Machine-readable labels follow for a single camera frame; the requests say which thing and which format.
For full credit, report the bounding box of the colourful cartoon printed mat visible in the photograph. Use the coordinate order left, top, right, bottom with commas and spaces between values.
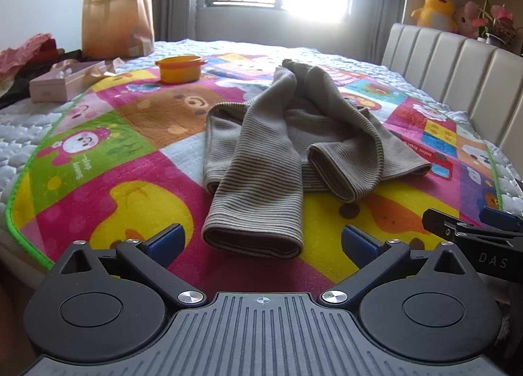
6, 51, 505, 286

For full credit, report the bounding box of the yellow duck plush toy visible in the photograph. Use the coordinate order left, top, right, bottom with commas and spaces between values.
410, 0, 459, 33

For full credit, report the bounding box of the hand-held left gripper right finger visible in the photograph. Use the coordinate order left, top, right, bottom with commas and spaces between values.
318, 225, 471, 308

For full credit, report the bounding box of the potted pink flower plant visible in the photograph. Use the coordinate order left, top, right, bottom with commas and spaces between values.
472, 0, 518, 52

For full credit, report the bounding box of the red cloth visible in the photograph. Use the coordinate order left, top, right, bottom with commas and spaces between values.
39, 38, 59, 59

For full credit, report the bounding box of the pink crumpled cloth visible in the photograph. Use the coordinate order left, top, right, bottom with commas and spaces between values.
0, 33, 56, 79

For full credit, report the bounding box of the orange lidded container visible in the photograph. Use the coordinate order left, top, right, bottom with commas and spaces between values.
154, 55, 207, 85

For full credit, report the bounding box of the pink gift box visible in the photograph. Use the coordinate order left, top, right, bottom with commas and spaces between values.
28, 58, 126, 103

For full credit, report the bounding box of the brown striped knit garment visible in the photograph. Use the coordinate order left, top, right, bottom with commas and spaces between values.
201, 58, 433, 259

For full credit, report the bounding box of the beige padded headboard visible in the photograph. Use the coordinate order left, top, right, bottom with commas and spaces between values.
381, 23, 523, 181

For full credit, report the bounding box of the pink plush toy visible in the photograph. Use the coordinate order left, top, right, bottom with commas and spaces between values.
453, 1, 483, 39

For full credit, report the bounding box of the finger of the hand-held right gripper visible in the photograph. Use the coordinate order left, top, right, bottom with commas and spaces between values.
422, 207, 492, 241
480, 207, 523, 234

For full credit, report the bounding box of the brown paper bag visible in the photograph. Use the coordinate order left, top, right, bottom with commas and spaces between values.
82, 0, 156, 60

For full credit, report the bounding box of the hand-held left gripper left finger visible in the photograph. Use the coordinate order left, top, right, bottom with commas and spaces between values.
61, 223, 209, 308

